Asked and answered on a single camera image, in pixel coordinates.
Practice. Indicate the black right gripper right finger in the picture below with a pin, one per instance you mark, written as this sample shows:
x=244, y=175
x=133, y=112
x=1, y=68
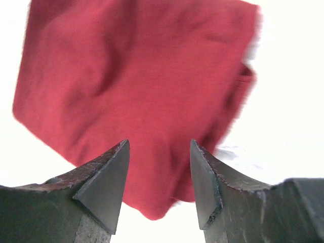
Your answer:
x=232, y=207

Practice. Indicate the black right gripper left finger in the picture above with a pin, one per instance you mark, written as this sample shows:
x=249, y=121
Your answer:
x=82, y=205

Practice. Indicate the dark red t-shirt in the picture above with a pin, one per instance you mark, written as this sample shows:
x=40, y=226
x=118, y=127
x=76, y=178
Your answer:
x=157, y=73

